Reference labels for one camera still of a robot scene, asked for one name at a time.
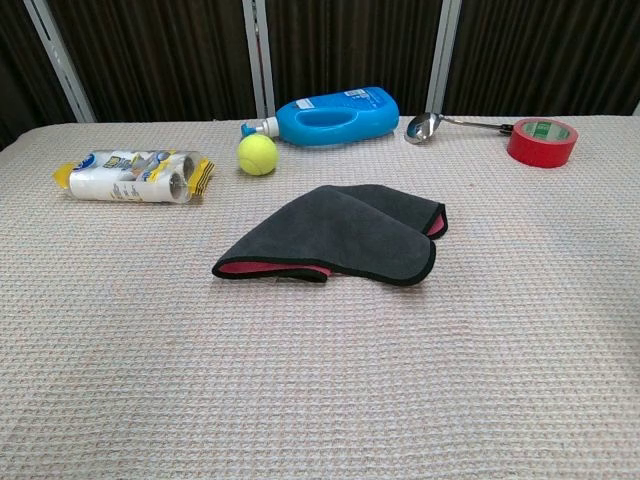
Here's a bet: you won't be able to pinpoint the grey and red cloth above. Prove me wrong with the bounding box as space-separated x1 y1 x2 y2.
211 183 447 287

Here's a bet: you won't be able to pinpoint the beige woven tablecloth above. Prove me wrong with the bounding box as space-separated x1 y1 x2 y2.
0 115 640 480

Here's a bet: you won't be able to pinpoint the metal ladle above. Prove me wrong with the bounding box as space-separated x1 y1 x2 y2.
403 111 516 146

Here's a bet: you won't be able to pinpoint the red tape roll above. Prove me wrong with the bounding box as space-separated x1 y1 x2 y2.
506 118 580 169

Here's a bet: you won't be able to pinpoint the blue detergent pump bottle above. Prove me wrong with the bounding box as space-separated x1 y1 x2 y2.
240 85 402 148

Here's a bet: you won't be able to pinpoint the yellow tennis ball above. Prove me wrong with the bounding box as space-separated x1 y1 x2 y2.
237 133 279 176

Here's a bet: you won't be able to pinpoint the white rolls in plastic pack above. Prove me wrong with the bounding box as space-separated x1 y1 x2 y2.
53 149 217 205

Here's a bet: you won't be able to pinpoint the white metal partition post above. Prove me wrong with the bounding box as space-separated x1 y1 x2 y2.
23 0 97 124
241 0 277 120
424 0 462 117

